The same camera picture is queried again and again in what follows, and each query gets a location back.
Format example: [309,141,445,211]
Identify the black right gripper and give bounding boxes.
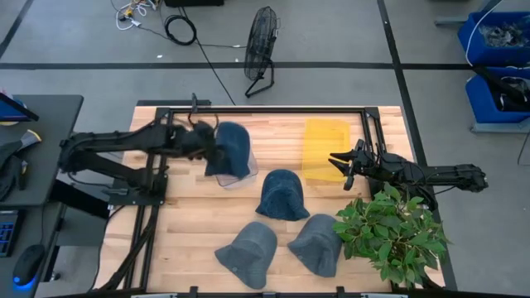
[328,139,385,178]

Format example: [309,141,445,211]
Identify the dark blue bucket hat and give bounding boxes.
[205,121,253,180]
[255,168,311,223]

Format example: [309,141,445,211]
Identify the grey bucket hat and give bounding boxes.
[287,214,345,279]
[214,221,279,291]

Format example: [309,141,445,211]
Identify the yellow translucent container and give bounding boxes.
[301,118,353,184]

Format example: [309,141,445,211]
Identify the clear plastic container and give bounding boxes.
[214,136,260,190]

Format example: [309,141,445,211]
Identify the green leafy potted plant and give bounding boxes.
[330,181,451,291]

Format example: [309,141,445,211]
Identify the black floor fan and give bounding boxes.
[243,5,282,99]

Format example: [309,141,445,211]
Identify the black box on floor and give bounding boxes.
[163,0,225,7]

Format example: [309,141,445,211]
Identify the black desk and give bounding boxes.
[0,94,84,209]

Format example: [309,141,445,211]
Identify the blue plastic bin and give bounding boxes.
[465,67,530,125]
[456,11,530,68]

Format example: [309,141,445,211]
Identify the computer monitor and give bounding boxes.
[0,90,41,123]

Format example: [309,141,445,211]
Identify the black computer mouse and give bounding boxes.
[12,243,46,290]

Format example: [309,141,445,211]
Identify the black keyboard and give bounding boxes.
[0,209,18,258]

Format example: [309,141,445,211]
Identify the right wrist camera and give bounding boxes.
[342,163,358,192]

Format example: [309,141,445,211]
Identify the black left gripper cable loop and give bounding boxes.
[186,112,220,130]

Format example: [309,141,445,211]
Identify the black aluminium table frame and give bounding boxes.
[95,105,446,293]

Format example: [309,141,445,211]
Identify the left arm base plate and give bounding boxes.
[108,172,169,207]

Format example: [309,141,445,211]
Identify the coiled black cable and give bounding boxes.
[163,14,199,47]

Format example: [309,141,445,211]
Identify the white cable bundle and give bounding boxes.
[110,0,159,31]

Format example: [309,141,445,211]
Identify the long white cable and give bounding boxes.
[465,0,505,67]

